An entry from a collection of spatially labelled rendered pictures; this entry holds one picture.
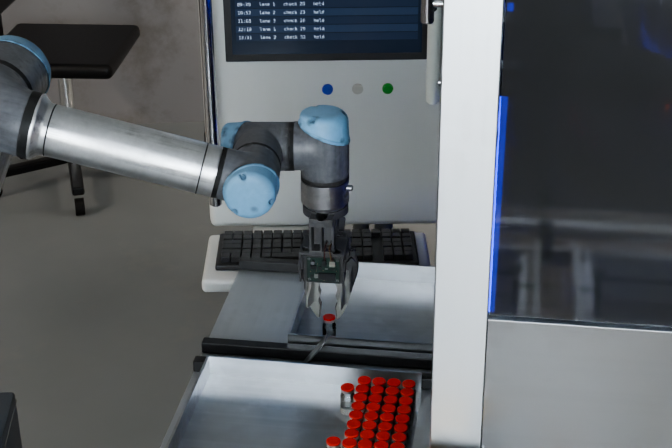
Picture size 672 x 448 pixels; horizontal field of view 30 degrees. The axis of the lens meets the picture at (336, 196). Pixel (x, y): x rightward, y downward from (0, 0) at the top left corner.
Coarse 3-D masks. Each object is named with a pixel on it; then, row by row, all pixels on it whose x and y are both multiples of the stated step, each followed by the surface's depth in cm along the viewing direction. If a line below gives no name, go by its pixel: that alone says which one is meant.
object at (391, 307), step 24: (360, 264) 226; (384, 264) 225; (336, 288) 224; (360, 288) 224; (384, 288) 224; (408, 288) 224; (432, 288) 223; (312, 312) 216; (360, 312) 216; (384, 312) 216; (408, 312) 216; (432, 312) 216; (288, 336) 204; (312, 336) 203; (336, 336) 203; (360, 336) 209; (384, 336) 209; (408, 336) 209; (432, 336) 209
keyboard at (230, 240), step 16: (224, 240) 252; (240, 240) 252; (256, 240) 252; (272, 240) 255; (288, 240) 252; (352, 240) 252; (368, 240) 252; (384, 240) 252; (400, 240) 252; (224, 256) 246; (240, 256) 247; (256, 256) 246; (272, 256) 246; (288, 256) 246; (368, 256) 246; (384, 256) 246; (400, 256) 246; (416, 256) 248
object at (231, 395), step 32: (224, 384) 197; (256, 384) 197; (288, 384) 197; (320, 384) 196; (416, 384) 194; (192, 416) 189; (224, 416) 189; (256, 416) 189; (288, 416) 189; (320, 416) 189; (416, 416) 189
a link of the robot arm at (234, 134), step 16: (224, 128) 189; (240, 128) 189; (256, 128) 188; (272, 128) 189; (288, 128) 189; (224, 144) 188; (240, 144) 184; (272, 144) 185; (288, 144) 188; (288, 160) 188
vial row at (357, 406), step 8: (360, 384) 188; (368, 384) 189; (360, 392) 187; (368, 392) 187; (360, 400) 185; (368, 400) 188; (352, 408) 183; (360, 408) 183; (352, 416) 181; (360, 416) 181; (352, 424) 179; (360, 424) 179; (352, 432) 177; (360, 432) 180; (344, 440) 176; (352, 440) 176
